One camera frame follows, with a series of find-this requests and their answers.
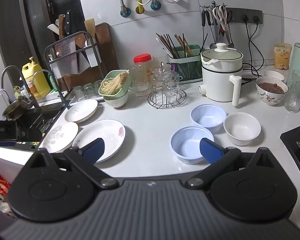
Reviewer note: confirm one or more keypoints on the tall textured drinking glass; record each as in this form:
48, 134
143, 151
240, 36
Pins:
293, 97

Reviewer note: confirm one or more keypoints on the yellow paper packet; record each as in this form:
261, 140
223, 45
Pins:
282, 55

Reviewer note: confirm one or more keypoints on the steel cleaver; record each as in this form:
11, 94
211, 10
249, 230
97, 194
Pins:
67, 60

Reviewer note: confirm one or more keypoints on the deep white plate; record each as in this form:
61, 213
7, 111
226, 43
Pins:
80, 111

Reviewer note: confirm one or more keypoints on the floral bowl with brown food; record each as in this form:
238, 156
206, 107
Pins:
267, 97

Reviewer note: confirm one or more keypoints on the wooden spatula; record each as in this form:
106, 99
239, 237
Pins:
89, 27

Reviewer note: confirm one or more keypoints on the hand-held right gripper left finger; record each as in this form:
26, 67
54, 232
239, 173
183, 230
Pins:
95, 148

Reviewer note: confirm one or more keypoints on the white electric cooking pot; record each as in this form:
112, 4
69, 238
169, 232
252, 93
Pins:
217, 85

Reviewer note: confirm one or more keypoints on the teal valve cap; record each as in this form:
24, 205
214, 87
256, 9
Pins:
155, 5
125, 12

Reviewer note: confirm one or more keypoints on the upturned drinking glass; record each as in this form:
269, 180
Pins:
90, 90
98, 86
78, 92

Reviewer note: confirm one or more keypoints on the plain white ceramic bowl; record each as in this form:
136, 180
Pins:
242, 127

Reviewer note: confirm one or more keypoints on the dark sink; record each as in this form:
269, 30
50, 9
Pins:
32, 127

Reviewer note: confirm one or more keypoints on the small white grey-floral plate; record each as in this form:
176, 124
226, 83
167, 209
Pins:
60, 135

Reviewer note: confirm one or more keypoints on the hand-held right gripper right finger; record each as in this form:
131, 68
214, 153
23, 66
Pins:
210, 150

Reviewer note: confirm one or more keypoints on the steel faucet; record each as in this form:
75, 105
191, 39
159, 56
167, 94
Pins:
25, 85

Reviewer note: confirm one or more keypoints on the green colander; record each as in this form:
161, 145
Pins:
112, 78

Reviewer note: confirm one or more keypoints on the hanging utensils and scissors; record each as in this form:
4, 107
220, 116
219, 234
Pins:
207, 22

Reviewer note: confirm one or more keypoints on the green bottle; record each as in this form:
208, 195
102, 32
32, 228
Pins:
53, 82

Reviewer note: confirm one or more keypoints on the large white pink-flower plate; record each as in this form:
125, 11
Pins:
107, 132

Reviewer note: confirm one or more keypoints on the dried noodles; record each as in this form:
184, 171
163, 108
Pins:
112, 86

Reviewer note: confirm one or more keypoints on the black power strip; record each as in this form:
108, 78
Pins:
237, 13

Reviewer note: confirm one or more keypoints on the pale blue plastic bowl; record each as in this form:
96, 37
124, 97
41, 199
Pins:
187, 147
207, 117

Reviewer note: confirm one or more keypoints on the yellow detergent bottle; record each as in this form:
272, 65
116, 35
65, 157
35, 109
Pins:
36, 80

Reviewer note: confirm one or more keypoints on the wooden cutting board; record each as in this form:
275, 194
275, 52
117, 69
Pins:
107, 55

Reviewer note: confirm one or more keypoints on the bunch of chopsticks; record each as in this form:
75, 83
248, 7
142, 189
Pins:
170, 45

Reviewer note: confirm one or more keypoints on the small purple object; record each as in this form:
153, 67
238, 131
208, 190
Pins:
172, 68

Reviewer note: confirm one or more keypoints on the small white bowl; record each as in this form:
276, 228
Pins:
273, 75

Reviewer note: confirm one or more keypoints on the pale green bowl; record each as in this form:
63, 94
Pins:
117, 101

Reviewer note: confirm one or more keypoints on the green chopstick holder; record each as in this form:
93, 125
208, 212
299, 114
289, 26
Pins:
187, 67

